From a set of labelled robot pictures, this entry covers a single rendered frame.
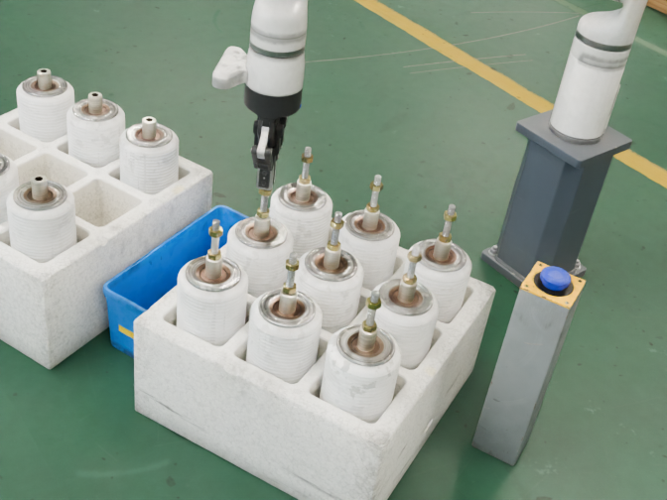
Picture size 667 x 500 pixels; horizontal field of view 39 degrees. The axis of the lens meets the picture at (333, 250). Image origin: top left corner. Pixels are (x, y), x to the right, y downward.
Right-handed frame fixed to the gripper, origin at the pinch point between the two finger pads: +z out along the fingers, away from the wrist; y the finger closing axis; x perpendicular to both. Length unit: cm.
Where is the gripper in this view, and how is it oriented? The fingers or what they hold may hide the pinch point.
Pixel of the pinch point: (266, 174)
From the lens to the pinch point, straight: 130.9
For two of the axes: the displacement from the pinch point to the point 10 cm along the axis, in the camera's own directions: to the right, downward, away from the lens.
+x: -9.8, -1.8, 0.5
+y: 1.5, -5.8, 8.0
